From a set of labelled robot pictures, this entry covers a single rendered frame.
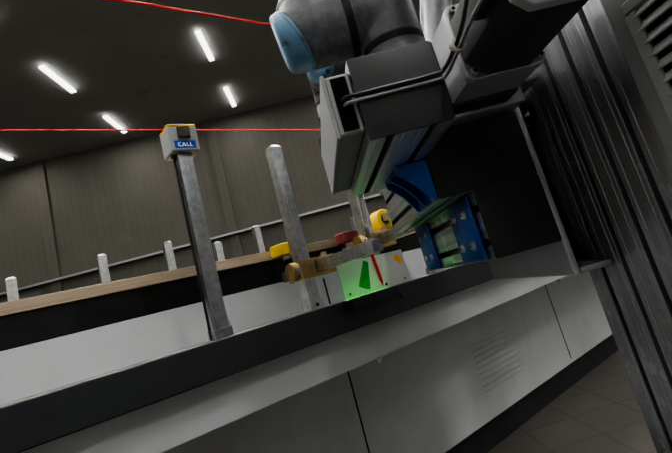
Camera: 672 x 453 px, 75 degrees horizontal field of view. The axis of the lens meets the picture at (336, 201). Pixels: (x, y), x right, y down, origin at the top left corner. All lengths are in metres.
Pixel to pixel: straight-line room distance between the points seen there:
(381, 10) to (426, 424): 1.34
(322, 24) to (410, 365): 1.21
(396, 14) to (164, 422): 0.91
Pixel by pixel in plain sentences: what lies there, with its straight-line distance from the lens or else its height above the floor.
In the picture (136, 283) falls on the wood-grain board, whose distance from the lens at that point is 1.24.
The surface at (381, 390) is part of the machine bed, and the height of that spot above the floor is 0.38.
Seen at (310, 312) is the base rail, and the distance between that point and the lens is 1.15.
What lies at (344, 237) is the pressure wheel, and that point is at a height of 0.89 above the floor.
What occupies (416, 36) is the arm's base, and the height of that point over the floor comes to 1.12.
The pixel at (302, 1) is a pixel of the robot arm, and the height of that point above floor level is 1.25.
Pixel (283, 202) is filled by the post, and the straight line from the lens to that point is 1.21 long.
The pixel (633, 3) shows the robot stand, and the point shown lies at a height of 0.90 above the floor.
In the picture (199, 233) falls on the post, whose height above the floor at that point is 0.95.
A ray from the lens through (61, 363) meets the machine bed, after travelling 1.22.
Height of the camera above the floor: 0.74
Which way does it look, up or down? 11 degrees up
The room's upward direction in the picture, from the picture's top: 15 degrees counter-clockwise
